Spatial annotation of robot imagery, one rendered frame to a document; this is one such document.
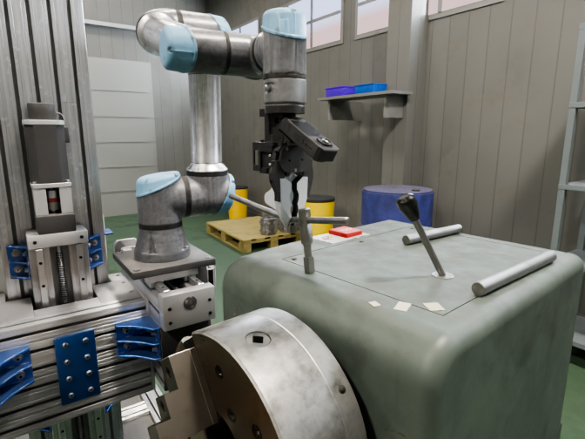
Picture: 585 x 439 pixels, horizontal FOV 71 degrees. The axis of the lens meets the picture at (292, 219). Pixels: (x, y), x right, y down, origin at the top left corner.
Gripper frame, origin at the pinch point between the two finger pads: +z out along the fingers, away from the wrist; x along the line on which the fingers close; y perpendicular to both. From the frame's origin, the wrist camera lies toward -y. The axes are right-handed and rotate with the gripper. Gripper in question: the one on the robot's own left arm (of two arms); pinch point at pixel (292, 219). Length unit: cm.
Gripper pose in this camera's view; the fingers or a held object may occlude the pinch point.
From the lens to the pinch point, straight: 74.8
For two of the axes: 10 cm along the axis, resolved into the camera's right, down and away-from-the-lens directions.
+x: -7.5, 1.3, -6.4
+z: 0.0, 9.8, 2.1
